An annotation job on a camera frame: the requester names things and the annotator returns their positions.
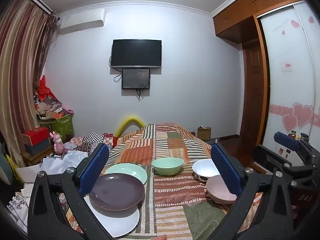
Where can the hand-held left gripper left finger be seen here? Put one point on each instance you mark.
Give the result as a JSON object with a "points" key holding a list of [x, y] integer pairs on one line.
{"points": [[95, 167]]}

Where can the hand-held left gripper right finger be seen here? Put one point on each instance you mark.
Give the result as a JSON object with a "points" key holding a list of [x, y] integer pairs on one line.
{"points": [[225, 167]]}

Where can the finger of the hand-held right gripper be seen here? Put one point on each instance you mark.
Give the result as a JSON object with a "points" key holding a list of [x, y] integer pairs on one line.
{"points": [[286, 140], [267, 157]]}

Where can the white bowl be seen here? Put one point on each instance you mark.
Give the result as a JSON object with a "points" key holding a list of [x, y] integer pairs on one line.
{"points": [[205, 167]]}

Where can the pink bowl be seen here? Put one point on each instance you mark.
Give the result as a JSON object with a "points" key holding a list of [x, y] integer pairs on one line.
{"points": [[220, 190]]}

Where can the purple plate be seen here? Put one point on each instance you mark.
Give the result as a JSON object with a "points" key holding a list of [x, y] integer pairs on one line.
{"points": [[117, 190]]}

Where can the green plate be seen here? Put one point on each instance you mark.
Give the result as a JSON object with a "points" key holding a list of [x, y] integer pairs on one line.
{"points": [[127, 171]]}

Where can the green bowl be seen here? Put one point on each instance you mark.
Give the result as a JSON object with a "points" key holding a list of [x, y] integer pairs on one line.
{"points": [[167, 166]]}

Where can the white plate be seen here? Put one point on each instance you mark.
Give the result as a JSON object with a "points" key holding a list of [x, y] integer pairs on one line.
{"points": [[120, 222]]}

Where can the checkered patchwork cloth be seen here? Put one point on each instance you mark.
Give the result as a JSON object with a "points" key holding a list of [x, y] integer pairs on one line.
{"points": [[92, 138]]}

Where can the pink rabbit toy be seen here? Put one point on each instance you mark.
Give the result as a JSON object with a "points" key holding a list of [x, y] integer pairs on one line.
{"points": [[58, 143]]}

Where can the green box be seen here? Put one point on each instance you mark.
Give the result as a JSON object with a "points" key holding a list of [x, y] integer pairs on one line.
{"points": [[61, 127]]}

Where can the wooden door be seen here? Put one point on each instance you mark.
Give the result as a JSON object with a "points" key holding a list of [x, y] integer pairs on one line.
{"points": [[253, 92]]}

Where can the striped patchwork blanket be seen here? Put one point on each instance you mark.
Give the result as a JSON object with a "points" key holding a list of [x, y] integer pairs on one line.
{"points": [[172, 142]]}

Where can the wooden side table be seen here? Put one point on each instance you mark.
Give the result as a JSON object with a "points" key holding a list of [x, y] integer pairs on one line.
{"points": [[37, 158]]}

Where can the yellow foam tube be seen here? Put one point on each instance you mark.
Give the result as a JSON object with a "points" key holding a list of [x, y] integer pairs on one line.
{"points": [[130, 120]]}

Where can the dark grey box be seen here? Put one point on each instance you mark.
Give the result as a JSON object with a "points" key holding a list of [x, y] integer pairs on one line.
{"points": [[37, 148]]}

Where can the pink flat case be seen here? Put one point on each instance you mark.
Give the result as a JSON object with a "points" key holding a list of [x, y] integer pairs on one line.
{"points": [[68, 110]]}

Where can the white paper sheet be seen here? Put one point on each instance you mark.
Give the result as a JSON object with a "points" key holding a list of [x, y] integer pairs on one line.
{"points": [[27, 173]]}

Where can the red box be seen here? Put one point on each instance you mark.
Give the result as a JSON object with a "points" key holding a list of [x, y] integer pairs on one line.
{"points": [[35, 133]]}

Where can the small door sticker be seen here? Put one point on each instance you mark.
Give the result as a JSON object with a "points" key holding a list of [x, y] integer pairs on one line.
{"points": [[287, 66]]}

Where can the pile of papers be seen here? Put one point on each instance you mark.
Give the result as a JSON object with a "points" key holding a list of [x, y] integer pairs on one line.
{"points": [[48, 107]]}

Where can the white floral cloth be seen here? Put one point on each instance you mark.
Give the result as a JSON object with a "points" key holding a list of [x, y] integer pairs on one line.
{"points": [[17, 205]]}

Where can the red plastic bag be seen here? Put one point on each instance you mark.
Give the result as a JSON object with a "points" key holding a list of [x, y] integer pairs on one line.
{"points": [[45, 90]]}

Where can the white heart-print wardrobe door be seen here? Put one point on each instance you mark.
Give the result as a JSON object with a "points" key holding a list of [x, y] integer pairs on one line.
{"points": [[287, 42]]}

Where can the striped curtain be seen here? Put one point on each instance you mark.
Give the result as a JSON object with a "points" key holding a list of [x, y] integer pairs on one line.
{"points": [[17, 67]]}

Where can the wooden overhead cabinet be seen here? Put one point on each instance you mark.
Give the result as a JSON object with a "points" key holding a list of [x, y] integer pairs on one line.
{"points": [[250, 7]]}

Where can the white air conditioner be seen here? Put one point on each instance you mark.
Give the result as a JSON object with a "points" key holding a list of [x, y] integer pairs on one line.
{"points": [[82, 18]]}

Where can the small black wall monitor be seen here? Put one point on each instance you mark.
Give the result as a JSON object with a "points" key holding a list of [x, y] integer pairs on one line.
{"points": [[135, 79]]}

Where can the black wall television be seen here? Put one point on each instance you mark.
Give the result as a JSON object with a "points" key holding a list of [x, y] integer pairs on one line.
{"points": [[136, 53]]}

